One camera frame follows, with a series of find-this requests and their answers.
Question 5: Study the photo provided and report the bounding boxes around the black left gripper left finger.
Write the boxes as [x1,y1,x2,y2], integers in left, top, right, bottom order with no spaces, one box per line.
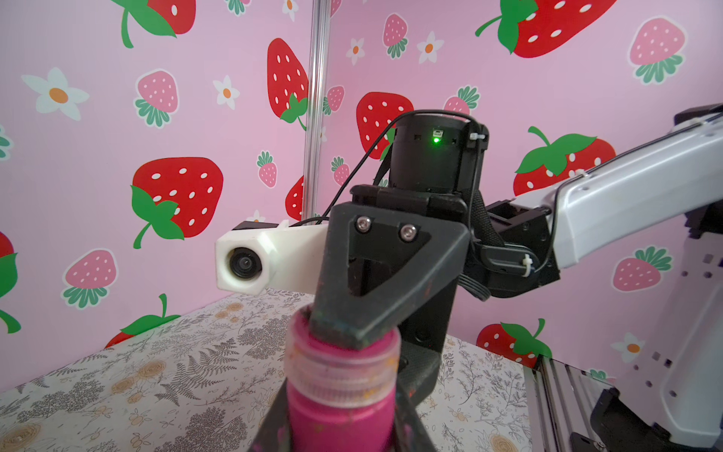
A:
[248,389,291,452]

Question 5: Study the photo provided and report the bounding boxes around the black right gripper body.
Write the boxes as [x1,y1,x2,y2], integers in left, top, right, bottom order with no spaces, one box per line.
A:
[346,183,481,301]

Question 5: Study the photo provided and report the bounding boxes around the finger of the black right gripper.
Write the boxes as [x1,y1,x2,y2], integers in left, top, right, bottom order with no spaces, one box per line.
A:
[398,279,458,407]
[310,203,470,350]

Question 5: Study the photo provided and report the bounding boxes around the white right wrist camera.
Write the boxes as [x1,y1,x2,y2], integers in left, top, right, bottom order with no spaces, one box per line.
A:
[215,220,328,295]

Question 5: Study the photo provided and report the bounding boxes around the magenta paint jar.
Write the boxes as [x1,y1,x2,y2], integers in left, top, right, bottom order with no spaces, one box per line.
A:
[285,382,395,452]

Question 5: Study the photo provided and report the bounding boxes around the aluminium right rear corner post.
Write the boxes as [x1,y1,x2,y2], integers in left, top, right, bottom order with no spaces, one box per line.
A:
[302,0,331,220]

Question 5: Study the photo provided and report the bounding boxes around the magenta jar lid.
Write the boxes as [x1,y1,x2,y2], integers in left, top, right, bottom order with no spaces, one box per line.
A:
[284,305,401,402]

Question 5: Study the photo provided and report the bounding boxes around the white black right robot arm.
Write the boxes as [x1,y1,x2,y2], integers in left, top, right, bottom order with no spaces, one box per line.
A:
[310,105,722,451]

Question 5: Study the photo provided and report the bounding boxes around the aluminium front base rails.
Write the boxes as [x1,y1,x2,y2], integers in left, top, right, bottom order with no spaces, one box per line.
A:
[523,357,611,452]

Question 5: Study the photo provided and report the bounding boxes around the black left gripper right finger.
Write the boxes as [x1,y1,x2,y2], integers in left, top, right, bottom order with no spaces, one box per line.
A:
[394,384,437,452]

